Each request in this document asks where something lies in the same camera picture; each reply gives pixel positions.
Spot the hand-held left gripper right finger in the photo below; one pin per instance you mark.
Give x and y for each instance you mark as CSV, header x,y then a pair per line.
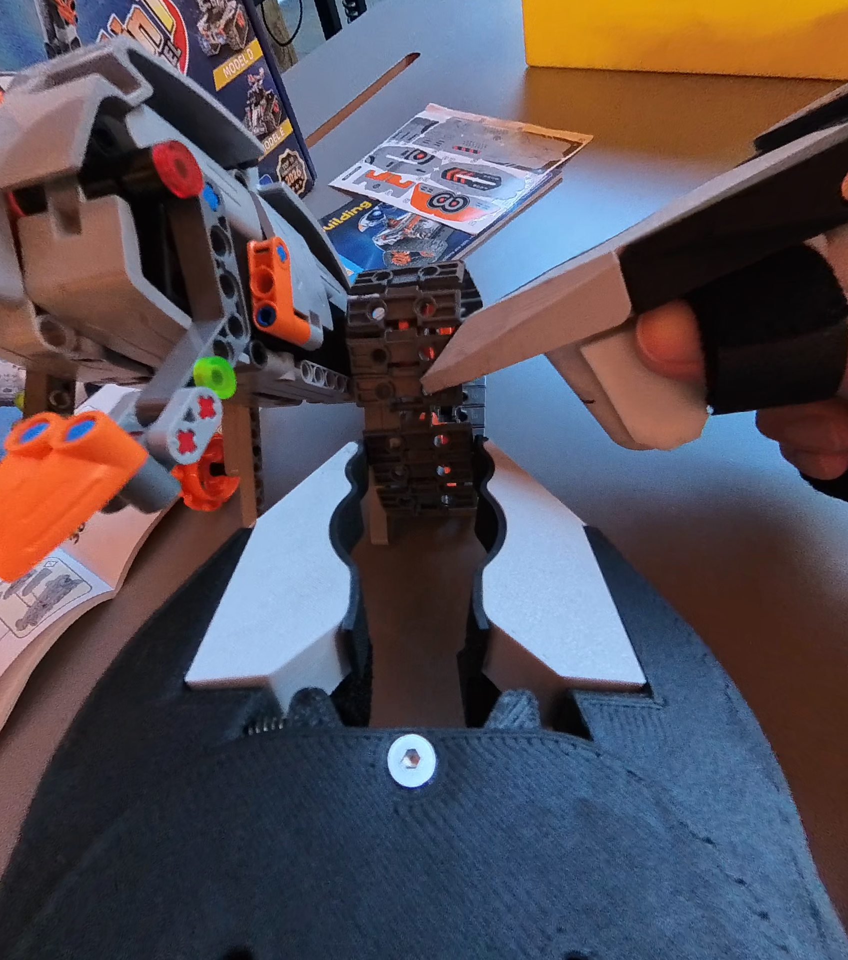
x,y
559,600

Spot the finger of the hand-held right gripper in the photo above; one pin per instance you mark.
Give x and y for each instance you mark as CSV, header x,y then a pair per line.
x,y
656,217
544,322

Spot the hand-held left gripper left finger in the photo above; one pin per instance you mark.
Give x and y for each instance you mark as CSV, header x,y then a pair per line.
x,y
281,615

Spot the dark grey toy track belt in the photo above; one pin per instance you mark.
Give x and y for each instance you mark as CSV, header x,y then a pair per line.
x,y
401,315

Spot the grey orange block toy robot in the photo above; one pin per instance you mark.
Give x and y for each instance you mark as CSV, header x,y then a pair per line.
x,y
93,262

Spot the grey desk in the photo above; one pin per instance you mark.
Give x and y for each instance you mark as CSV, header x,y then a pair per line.
x,y
694,540

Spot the person's right hand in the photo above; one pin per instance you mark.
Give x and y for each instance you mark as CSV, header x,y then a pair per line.
x,y
664,337

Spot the yellow storage bin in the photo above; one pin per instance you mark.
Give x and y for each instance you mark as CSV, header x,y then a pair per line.
x,y
694,34

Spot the sticker sheet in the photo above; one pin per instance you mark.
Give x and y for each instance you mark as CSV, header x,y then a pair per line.
x,y
469,150

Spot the open instruction booklet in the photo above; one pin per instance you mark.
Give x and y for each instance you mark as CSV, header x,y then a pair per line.
x,y
18,622

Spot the blue toy robot box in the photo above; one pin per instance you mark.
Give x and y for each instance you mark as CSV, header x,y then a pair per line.
x,y
243,75

